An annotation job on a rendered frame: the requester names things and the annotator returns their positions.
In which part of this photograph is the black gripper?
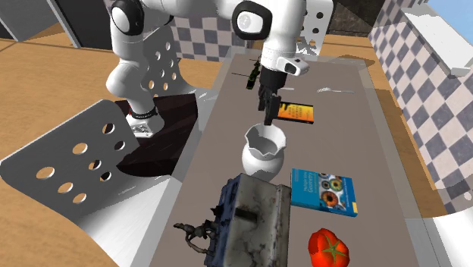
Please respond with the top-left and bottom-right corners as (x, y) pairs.
(258, 67), (288, 127)

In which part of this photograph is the orange and black book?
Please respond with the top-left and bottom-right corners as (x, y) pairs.
(276, 101), (315, 125)

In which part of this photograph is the dark green figure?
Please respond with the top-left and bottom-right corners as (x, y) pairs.
(231, 58), (262, 91)

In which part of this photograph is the white scalloped vase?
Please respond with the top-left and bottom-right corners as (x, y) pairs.
(241, 123), (288, 183)

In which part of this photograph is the white spoon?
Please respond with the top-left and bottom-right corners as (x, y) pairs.
(316, 86), (356, 95)

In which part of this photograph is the grey perforated metal chair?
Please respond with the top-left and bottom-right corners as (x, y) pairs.
(142, 27), (220, 100)
(295, 0), (334, 57)
(0, 99), (174, 267)

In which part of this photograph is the grey table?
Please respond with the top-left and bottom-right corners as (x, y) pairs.
(147, 53), (430, 267)

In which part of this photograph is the blue book with eyes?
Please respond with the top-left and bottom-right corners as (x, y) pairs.
(290, 168), (359, 218)

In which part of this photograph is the dark robot stand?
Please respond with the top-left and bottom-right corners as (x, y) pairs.
(114, 92), (201, 178)

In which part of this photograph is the weathered grey blue box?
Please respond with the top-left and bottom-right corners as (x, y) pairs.
(205, 172), (293, 267)

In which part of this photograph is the dark grey metal figure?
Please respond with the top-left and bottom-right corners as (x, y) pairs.
(173, 218), (220, 257)

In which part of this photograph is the red tomato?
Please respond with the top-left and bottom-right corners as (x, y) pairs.
(308, 228), (351, 267)

